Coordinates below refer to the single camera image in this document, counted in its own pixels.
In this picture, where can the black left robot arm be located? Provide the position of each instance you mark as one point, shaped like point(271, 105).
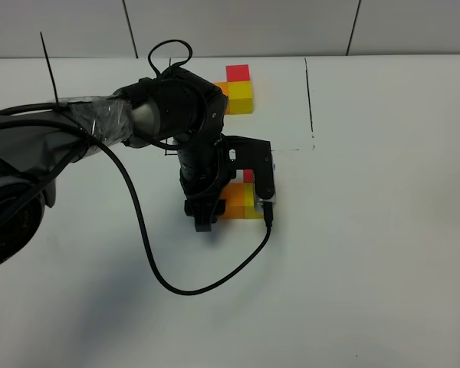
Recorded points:
point(38, 141)

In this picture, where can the red template cube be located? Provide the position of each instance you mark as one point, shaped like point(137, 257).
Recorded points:
point(237, 73)

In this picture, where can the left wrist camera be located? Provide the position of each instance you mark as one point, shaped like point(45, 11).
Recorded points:
point(240, 153)

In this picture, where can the yellow template cube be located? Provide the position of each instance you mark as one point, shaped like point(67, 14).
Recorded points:
point(240, 97)

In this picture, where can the orange template cube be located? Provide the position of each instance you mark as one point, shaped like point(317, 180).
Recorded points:
point(223, 86)

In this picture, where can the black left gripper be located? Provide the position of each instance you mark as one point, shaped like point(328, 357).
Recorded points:
point(202, 181)

